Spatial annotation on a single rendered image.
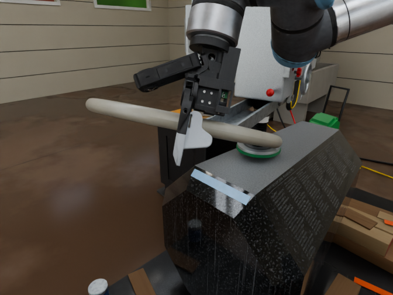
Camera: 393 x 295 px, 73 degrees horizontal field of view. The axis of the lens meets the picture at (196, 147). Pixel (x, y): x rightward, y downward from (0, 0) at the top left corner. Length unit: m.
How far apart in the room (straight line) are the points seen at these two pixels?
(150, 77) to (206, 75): 0.09
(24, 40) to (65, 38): 0.86
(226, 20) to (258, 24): 0.72
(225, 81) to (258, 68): 0.74
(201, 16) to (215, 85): 0.11
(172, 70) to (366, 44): 5.91
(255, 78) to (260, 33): 0.18
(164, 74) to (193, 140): 0.12
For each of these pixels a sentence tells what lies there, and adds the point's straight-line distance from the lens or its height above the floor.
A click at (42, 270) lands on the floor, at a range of 2.11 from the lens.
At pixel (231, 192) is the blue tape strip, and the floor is 0.81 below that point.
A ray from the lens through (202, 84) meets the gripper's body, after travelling 0.43.
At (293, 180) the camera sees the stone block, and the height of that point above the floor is 0.79.
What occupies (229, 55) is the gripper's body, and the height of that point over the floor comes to 1.37.
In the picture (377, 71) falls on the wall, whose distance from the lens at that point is 6.26.
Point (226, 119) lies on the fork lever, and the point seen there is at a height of 1.09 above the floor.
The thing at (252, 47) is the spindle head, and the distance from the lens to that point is 1.18.
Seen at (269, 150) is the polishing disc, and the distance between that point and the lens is 1.30.
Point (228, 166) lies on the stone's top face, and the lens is 1.24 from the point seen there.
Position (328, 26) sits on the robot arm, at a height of 1.41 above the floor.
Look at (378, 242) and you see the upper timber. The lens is 2.10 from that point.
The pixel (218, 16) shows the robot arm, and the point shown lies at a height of 1.43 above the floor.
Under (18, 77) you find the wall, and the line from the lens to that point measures 6.89.
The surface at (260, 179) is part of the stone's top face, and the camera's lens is 1.16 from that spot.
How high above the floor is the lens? 1.41
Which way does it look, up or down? 24 degrees down
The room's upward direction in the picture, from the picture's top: straight up
